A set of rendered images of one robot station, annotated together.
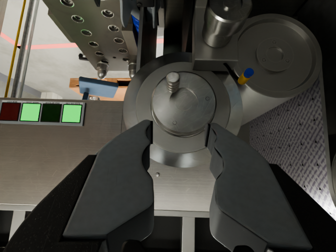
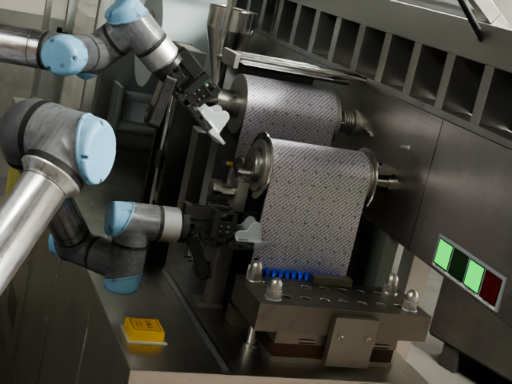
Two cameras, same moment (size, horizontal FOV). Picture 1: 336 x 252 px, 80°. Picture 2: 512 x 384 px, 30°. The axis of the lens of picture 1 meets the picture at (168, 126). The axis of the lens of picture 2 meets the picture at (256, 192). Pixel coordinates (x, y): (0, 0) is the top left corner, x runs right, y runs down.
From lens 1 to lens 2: 2.00 m
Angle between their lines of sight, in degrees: 67
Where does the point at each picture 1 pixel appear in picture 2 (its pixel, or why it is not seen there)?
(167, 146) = (263, 145)
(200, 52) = (237, 184)
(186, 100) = (249, 164)
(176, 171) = (397, 145)
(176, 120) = (253, 155)
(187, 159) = (263, 136)
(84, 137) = (444, 218)
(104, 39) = (347, 296)
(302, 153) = (259, 129)
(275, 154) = (288, 133)
